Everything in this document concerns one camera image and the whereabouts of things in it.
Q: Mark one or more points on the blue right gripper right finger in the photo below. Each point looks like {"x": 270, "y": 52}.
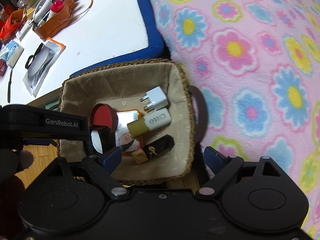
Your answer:
{"x": 224, "y": 169}

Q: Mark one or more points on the white power adapter plug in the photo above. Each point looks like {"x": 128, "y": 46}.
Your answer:
{"x": 157, "y": 99}

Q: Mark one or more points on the black scissors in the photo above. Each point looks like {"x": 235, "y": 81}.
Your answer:
{"x": 32, "y": 57}

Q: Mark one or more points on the black compact with white inside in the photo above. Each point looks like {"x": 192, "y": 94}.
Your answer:
{"x": 102, "y": 139}

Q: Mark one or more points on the pink floral fleece blanket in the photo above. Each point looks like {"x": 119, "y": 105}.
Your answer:
{"x": 256, "y": 63}

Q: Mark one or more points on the black and gold lipstick box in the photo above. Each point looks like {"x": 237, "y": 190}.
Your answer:
{"x": 153, "y": 149}

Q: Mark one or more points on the clear plastic bag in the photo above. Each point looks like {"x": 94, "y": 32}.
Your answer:
{"x": 41, "y": 65}

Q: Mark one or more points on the brown leather pencil pouch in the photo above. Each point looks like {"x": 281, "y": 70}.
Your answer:
{"x": 51, "y": 26}

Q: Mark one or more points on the gold and white tube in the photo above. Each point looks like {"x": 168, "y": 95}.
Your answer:
{"x": 149, "y": 122}

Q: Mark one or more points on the round red tin lid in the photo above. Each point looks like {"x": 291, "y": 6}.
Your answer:
{"x": 103, "y": 115}

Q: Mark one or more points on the woven lined storage basket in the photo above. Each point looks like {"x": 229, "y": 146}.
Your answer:
{"x": 122, "y": 85}

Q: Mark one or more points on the black pen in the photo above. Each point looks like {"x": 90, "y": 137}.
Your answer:
{"x": 9, "y": 86}

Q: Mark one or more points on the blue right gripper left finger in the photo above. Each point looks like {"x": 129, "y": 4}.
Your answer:
{"x": 100, "y": 167}

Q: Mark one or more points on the orange plastic bag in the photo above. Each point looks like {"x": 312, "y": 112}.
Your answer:
{"x": 15, "y": 20}

